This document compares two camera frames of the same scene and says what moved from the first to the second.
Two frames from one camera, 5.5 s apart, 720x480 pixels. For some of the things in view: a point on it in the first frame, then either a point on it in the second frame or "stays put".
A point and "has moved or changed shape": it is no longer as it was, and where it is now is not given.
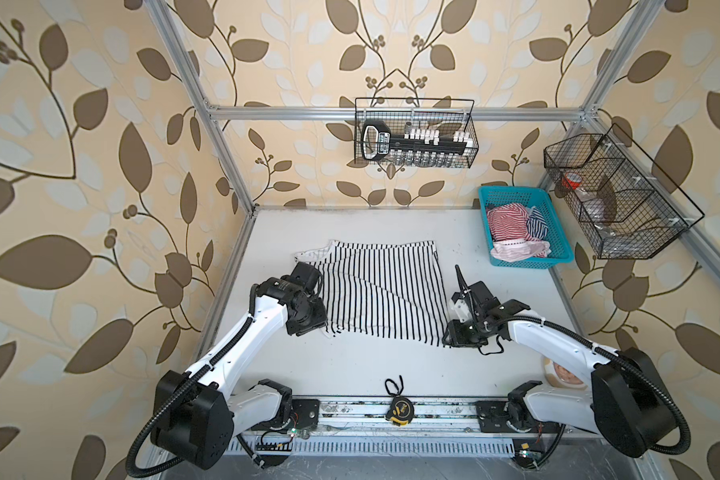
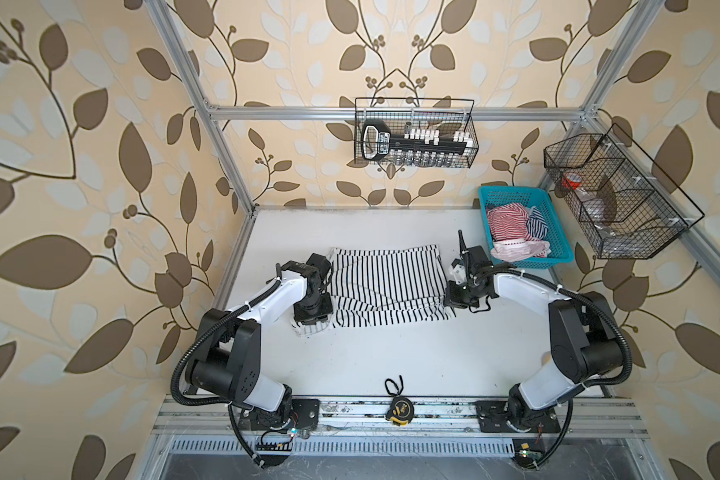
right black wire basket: (626, 206) stays put
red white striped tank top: (508, 222) stays put
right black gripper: (454, 336) -> (451, 298)
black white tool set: (416, 147) stays put
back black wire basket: (416, 132) stays put
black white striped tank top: (388, 291) has moved or changed shape
